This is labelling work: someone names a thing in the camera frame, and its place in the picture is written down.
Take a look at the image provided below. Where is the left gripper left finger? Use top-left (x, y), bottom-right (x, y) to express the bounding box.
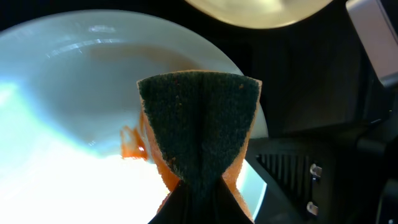
top-left (149, 181), bottom-right (192, 224)

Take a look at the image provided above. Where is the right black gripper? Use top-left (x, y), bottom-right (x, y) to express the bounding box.
top-left (246, 88), bottom-right (397, 223)

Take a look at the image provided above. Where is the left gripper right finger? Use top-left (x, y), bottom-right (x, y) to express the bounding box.
top-left (214, 177), bottom-right (252, 224)

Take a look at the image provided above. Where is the orange green sponge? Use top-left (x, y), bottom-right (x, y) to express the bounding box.
top-left (137, 70), bottom-right (262, 223)

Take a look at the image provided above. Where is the light blue plate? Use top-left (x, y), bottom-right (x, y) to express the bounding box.
top-left (0, 9), bottom-right (269, 224)

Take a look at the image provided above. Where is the yellow plate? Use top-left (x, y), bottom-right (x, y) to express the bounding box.
top-left (187, 0), bottom-right (332, 29)

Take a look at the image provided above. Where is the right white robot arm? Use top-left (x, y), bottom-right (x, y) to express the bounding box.
top-left (248, 1), bottom-right (397, 223)

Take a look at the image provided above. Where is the round black tray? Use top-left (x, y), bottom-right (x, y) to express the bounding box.
top-left (1, 1), bottom-right (397, 223)

